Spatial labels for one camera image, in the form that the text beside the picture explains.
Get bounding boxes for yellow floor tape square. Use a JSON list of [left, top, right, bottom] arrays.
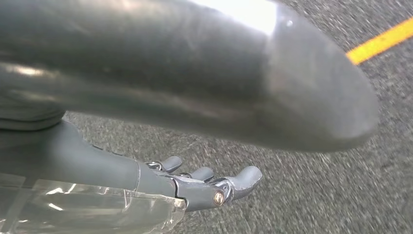
[[346, 18, 413, 65]]

